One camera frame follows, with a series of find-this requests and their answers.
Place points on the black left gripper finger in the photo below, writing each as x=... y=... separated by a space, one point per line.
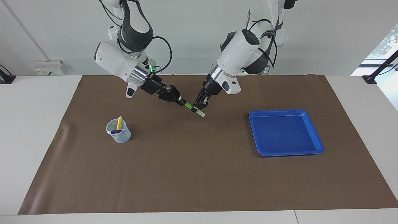
x=205 y=102
x=197 y=104
x=182 y=101

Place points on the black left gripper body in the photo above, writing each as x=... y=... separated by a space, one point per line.
x=210 y=87

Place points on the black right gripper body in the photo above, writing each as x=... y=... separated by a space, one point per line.
x=154 y=85

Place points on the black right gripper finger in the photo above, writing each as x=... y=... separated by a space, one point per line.
x=175 y=103

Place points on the green marker pen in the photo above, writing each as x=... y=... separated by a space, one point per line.
x=188 y=104

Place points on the yellow marker pen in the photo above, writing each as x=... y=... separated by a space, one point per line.
x=119 y=123

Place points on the purple marker pen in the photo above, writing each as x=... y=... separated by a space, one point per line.
x=116 y=132

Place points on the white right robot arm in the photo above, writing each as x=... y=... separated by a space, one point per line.
x=115 y=59

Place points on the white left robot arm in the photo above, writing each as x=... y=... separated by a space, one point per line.
x=236 y=53

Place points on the translucent plastic cup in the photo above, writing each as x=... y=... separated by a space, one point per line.
x=121 y=138

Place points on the brown paper table mat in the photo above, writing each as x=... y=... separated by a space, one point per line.
x=199 y=174

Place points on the blue plastic tray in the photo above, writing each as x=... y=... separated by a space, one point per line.
x=286 y=133

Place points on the black clamp stand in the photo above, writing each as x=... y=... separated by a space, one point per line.
x=370 y=79

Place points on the window with greenery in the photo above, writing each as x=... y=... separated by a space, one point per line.
x=388 y=40

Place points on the white wall socket box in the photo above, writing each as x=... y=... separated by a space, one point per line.
x=46 y=68

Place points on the black table mount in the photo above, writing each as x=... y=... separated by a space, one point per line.
x=6 y=79

